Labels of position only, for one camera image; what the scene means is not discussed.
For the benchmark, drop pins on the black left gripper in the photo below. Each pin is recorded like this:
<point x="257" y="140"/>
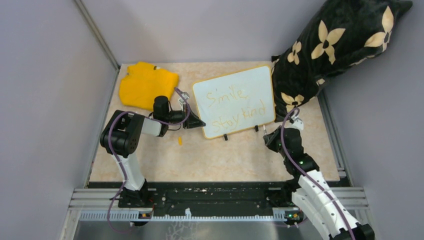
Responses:
<point x="189" y="120"/>

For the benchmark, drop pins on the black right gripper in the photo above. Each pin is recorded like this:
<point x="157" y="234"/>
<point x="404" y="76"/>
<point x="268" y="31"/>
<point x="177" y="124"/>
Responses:
<point x="270" y="138"/>

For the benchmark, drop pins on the yellow framed whiteboard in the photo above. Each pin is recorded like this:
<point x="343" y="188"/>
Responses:
<point x="235" y="102"/>

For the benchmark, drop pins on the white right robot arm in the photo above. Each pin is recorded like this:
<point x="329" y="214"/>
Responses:
<point x="311" y="193"/>

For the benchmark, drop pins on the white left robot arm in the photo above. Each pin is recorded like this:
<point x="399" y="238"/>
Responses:
<point x="121" y="137"/>

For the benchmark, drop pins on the yellow folded cloth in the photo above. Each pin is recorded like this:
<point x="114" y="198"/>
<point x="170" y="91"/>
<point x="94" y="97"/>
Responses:
<point x="144" y="82"/>

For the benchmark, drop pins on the black floral pillow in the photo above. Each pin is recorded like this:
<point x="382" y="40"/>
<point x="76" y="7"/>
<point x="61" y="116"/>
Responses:
<point x="342" y="34"/>

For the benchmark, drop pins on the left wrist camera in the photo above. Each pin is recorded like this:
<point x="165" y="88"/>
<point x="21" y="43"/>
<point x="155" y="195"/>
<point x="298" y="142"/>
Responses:
<point x="183" y="98"/>

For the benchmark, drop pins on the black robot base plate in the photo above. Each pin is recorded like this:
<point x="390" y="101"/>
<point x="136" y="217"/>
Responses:
<point x="203" y="199"/>

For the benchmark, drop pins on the aluminium frame rail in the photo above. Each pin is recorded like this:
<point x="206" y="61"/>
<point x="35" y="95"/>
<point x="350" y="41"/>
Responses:
<point x="80" y="196"/>

